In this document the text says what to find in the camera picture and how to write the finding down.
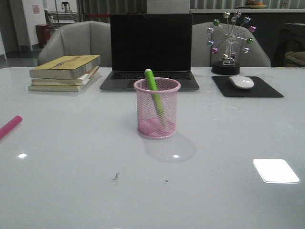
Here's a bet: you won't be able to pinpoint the grey laptop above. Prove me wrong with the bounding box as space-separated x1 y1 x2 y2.
100 13 199 91

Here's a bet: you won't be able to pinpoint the pink mesh pen holder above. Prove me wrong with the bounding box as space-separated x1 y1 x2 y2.
134 77 181 139

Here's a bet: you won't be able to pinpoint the pink highlighter pen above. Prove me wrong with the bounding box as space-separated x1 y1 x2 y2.
0 115 22 139

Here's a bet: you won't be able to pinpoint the tan cushioned seat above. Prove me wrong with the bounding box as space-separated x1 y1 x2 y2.
285 51 305 66

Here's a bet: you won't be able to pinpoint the grey left armchair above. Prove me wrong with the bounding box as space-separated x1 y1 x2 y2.
37 21 112 67

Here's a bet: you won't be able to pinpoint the white computer mouse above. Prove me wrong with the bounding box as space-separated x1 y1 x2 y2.
228 75 254 89

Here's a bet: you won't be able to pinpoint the green highlighter pen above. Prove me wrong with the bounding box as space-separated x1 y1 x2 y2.
144 69 166 127

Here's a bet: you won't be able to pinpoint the grey armchair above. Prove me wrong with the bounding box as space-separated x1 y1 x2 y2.
191 22 271 67
37 21 112 67

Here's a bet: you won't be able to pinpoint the top yellow book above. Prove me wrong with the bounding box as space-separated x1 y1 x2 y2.
30 55 101 79

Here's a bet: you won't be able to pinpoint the ferris wheel desk ornament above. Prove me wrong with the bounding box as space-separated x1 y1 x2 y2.
207 10 256 75

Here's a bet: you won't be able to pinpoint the middle book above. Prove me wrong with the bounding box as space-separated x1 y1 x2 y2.
31 66 99 86

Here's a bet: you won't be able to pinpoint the fruit bowl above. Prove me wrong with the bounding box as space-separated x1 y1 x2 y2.
245 0 267 9

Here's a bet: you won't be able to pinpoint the black mouse pad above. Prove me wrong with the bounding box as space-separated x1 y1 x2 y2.
212 76 284 98

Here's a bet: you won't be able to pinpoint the bottom book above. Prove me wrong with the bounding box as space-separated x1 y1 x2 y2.
28 74 96 92

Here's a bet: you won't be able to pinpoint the red trash bin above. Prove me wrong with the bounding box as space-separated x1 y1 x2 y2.
35 24 51 48

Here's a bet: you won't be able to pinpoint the metal cart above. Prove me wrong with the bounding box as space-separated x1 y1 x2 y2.
42 0 79 29

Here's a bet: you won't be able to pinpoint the grey right armchair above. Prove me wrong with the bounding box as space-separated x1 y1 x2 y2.
191 22 271 67

